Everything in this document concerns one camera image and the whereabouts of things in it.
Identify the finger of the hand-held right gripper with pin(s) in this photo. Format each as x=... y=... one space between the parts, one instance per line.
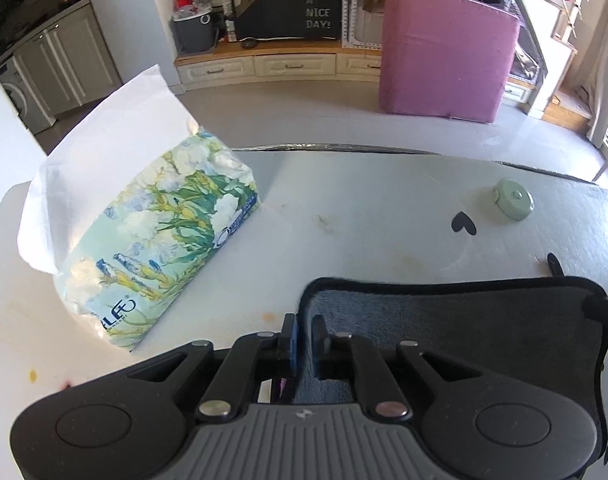
x=606 y=310

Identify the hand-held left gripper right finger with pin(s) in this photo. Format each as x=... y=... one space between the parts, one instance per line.
x=316 y=347

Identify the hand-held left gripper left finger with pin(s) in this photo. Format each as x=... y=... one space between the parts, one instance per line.
x=293 y=342

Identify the dark grey towel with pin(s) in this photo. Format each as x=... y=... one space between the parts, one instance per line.
x=459 y=310

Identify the green round tape measure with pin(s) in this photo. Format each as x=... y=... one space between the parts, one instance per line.
x=513 y=200

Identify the floral tissue pack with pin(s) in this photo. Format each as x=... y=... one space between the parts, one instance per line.
x=164 y=240

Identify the black heart-shaped sticker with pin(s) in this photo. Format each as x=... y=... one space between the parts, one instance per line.
x=463 y=224

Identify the wooden rack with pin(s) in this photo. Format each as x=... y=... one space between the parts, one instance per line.
x=579 y=35

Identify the cream drawer cabinet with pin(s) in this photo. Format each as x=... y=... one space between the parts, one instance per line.
x=279 y=65

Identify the pink cushion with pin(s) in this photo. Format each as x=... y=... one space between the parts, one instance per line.
x=444 y=50

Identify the grey bucket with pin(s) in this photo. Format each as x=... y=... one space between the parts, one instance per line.
x=194 y=32

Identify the white printed box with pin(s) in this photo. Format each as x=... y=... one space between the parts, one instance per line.
x=359 y=20

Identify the black lettered sign board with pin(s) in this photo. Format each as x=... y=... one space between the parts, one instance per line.
x=289 y=5

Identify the red-capped bottle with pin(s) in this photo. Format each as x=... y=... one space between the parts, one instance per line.
x=184 y=0

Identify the grey kitchen cabinet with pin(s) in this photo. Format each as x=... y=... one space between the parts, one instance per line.
x=69 y=60

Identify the washing machine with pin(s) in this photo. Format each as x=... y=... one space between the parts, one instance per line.
x=21 y=95

